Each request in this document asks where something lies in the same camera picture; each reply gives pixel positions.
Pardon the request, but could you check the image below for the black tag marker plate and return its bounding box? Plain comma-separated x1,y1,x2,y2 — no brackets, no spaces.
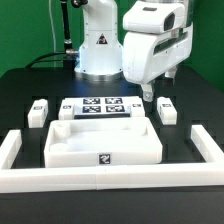
74,97,130,119

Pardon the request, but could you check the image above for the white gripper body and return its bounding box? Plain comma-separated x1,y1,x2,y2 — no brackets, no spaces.
122,1,193,84

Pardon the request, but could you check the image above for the white thin cable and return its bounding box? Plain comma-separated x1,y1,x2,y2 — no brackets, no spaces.
48,0,58,53

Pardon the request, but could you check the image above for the white U-shaped obstacle fence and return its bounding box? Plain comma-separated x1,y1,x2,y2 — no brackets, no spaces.
0,125,224,193

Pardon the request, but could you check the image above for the white desk top tray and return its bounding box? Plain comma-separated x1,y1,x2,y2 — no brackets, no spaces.
44,117,163,168

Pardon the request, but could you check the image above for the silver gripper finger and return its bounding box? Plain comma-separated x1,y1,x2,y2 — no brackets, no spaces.
165,66,178,78
141,83,154,102

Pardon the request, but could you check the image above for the black post with connector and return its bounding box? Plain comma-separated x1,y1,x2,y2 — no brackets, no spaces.
60,0,77,70

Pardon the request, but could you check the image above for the black cable bundle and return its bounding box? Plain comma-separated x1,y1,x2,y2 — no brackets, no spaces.
24,51,76,69

